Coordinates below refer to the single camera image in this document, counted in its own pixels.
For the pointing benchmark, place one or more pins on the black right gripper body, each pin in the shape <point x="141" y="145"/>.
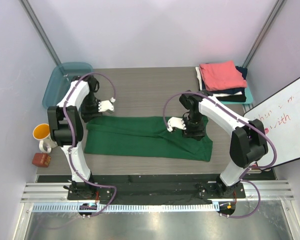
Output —
<point x="194" y="124"/>

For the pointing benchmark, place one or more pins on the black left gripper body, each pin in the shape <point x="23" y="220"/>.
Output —
<point x="89" y="107"/>

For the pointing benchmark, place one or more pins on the green t shirt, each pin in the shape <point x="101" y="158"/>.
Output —
<point x="143" y="137"/>

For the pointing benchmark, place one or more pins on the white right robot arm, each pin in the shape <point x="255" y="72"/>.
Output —
<point x="247" y="144"/>

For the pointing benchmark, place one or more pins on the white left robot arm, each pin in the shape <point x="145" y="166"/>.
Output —
<point x="65" y="125"/>

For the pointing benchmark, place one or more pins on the teal translucent plastic bin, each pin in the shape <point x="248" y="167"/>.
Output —
<point x="61" y="79"/>

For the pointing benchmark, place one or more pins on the white floral mug orange inside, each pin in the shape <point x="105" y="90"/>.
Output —
<point x="42" y="134"/>

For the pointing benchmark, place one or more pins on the folded white t shirt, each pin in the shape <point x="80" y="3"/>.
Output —
<point x="202" y="85"/>

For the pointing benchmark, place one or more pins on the folded coral t shirt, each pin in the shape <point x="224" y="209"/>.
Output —
<point x="220" y="76"/>

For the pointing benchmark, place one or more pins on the teal plastic tray lid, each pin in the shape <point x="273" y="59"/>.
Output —
<point x="248" y="95"/>

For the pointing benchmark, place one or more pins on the red brown block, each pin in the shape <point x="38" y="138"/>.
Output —
<point x="41" y="160"/>

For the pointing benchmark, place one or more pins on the folded navy t shirt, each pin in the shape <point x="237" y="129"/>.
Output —
<point x="238" y="87"/>

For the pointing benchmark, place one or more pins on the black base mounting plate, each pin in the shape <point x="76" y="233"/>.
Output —
<point x="166" y="189"/>

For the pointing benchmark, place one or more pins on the white whiteboard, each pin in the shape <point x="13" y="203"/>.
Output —
<point x="280" y="113"/>

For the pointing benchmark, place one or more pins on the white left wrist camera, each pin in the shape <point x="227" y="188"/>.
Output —
<point x="106" y="106"/>

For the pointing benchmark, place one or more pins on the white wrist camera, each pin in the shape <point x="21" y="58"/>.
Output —
<point x="106" y="106"/>
<point x="175" y="123"/>

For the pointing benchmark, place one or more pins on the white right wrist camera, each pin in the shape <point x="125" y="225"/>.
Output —
<point x="175" y="123"/>

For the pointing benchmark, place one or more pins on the aluminium extrusion rail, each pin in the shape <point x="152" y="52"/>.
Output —
<point x="266" y="190"/>

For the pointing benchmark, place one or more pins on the white slotted cable duct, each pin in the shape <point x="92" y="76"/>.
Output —
<point x="80" y="207"/>

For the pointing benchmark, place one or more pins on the left aluminium corner post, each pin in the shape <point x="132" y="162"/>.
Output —
<point x="40" y="30"/>

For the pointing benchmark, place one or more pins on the aluminium corner post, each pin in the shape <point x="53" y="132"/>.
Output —
<point x="40" y="30"/>
<point x="271" y="18"/>

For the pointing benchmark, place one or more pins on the right aluminium corner post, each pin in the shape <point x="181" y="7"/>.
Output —
<point x="271" y="18"/>

